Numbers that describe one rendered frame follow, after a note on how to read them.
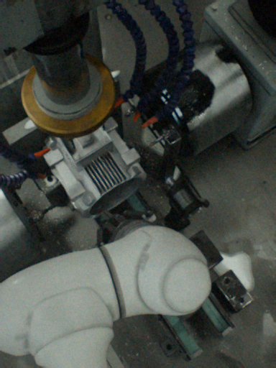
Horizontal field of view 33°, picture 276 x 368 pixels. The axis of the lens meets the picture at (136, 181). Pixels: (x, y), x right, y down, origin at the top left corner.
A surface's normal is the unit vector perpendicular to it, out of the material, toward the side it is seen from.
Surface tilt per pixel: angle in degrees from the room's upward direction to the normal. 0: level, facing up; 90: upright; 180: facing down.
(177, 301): 36
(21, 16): 90
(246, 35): 0
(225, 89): 28
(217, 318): 0
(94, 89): 0
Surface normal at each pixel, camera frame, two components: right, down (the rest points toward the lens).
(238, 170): 0.00, -0.32
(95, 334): 0.61, 0.22
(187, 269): 0.36, -0.18
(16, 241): 0.40, 0.36
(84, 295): 0.23, -0.43
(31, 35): 0.56, 0.78
